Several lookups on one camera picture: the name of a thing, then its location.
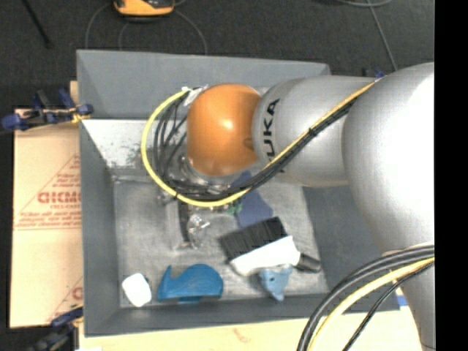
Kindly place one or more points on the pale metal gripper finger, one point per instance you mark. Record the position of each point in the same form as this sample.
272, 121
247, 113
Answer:
198, 229
183, 225

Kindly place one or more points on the grey metal bin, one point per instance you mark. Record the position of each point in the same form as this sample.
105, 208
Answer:
146, 218

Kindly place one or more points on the blue toy whale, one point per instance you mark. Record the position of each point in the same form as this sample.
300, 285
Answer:
192, 282

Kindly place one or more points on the dark blue cloth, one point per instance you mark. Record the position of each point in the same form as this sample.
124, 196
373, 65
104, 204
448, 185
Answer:
254, 207

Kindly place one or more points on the white brush black bristles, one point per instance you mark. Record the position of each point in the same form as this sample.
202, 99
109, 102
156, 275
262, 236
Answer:
263, 254

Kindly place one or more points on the small white plastic cup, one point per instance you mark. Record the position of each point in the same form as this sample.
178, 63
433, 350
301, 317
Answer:
136, 290

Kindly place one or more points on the light blue toy animal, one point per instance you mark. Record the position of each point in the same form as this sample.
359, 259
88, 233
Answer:
275, 281

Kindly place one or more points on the brown cardboard board red print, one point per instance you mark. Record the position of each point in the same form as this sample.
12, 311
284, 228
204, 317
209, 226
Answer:
44, 240

